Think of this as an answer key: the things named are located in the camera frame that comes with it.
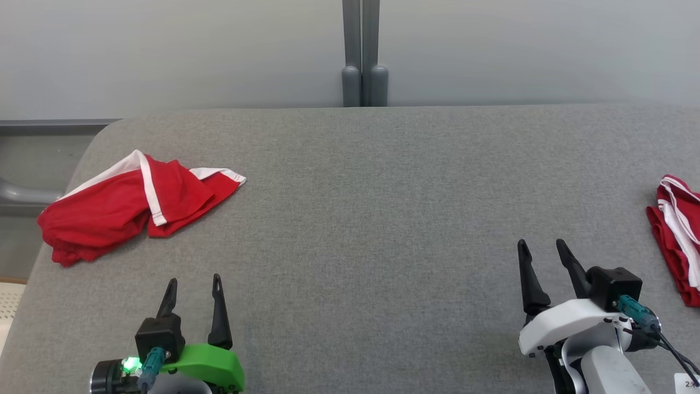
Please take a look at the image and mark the red shorts white trim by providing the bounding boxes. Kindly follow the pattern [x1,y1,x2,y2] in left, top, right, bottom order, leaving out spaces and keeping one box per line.
[37,149,247,267]

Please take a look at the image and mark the grey metal tube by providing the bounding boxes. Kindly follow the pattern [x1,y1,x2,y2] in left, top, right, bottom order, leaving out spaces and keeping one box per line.
[0,177,62,206]

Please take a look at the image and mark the left camera cable teal plug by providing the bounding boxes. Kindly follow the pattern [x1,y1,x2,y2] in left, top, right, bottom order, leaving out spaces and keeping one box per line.
[136,346,166,393]

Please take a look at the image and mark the red shirt white sleeves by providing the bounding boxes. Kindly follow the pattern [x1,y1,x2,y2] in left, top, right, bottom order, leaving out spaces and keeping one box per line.
[646,175,700,307]

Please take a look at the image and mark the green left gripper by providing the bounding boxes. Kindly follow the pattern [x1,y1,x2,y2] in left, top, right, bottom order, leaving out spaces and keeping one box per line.
[157,275,245,392]

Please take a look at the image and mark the grey partition post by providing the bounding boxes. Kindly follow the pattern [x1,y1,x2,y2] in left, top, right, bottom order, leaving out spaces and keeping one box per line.
[342,0,363,107]
[361,0,389,107]

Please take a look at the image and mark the camera cable teal plug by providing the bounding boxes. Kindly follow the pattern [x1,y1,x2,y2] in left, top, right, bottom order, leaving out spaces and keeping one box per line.
[136,346,166,393]
[618,294,700,386]

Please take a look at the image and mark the grey metal floor rail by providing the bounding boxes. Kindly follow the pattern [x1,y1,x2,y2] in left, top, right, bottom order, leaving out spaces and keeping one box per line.
[0,119,120,137]

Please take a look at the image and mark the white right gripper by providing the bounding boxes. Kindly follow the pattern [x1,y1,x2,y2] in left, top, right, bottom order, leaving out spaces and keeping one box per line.
[517,240,628,357]

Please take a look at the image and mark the right camera cable teal plug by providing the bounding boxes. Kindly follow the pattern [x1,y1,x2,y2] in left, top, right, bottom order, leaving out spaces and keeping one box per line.
[618,294,700,386]

